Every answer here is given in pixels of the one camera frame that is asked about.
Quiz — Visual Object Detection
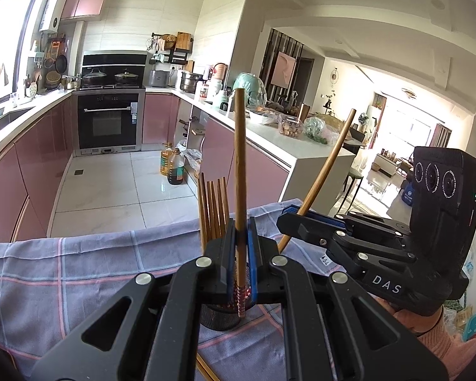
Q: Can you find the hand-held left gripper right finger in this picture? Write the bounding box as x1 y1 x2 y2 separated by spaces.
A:
246 217 449 381

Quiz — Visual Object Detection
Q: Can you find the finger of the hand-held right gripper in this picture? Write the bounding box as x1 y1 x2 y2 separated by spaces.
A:
276 211 418 265
281 205 413 244

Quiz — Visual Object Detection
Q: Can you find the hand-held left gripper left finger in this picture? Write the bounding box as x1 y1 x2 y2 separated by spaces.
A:
30 218 239 381

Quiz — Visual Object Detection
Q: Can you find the pile of wooden chopsticks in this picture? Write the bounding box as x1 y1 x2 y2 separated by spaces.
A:
197 172 231 243

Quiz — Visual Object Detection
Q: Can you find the black mesh utensil holder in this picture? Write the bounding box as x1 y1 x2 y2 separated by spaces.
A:
200 286 260 332

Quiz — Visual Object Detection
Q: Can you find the light tan wooden chopstick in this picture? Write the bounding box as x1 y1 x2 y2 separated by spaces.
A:
278 108 357 254

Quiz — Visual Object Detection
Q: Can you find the dark brown wooden chopstick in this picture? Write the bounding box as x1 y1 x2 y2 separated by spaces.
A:
234 88 247 318

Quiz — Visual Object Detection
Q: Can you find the person's right forearm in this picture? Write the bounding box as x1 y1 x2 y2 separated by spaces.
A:
379 299 476 381

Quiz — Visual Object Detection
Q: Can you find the white peninsula counter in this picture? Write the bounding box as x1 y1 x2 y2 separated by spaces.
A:
172 89 355 217

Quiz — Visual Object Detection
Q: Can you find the pink peninsula cabinet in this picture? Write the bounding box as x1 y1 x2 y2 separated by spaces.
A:
202 116 291 210

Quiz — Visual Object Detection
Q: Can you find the bag of green vegetables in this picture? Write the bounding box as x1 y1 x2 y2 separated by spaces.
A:
303 117 331 144

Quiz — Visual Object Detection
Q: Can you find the glass jar with snacks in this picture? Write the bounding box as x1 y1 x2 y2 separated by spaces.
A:
278 114 304 138

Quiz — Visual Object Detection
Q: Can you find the dark oil bottle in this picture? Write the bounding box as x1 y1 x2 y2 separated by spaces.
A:
167 148 185 185

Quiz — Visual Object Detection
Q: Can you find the yellow oil bottle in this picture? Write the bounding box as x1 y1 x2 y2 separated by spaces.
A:
160 143 174 176

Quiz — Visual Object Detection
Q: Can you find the green round appliance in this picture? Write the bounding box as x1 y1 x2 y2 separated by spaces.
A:
233 72 268 107

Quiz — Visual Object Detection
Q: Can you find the narrow pink base cabinet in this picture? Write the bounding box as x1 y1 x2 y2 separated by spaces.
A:
142 93 180 144

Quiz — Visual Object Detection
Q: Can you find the grey plaid tablecloth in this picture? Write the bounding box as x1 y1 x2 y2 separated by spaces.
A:
0 196 334 381

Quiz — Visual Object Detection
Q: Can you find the built-in black oven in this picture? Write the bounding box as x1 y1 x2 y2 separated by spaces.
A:
77 92 140 150

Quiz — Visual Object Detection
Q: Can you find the stainless steel stockpot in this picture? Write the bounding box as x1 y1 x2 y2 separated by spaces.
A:
179 71 203 93

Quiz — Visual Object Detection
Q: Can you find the cooking pot with lid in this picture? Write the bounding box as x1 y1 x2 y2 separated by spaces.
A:
114 70 140 86

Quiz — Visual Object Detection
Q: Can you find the long pink base cabinet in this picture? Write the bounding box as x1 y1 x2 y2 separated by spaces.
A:
0 94 78 244

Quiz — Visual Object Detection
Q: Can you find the black wok with lid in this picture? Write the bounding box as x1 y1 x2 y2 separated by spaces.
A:
81 68 108 87

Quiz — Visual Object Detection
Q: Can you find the black range hood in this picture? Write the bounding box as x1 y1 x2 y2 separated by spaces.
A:
82 53 148 68

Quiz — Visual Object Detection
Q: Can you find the kitchen sink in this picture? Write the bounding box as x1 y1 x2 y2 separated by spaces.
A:
0 107 36 132

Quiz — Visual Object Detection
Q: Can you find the white water heater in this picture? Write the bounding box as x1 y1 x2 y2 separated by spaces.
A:
40 0 67 33

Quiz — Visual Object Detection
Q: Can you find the kitchen window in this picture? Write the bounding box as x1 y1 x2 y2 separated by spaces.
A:
0 0 40 100

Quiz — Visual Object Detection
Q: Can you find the pink wall picture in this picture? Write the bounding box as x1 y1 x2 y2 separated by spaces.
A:
270 51 296 87

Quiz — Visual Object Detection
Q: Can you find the black wall shelf rack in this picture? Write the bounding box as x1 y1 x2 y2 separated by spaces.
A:
150 32 195 65

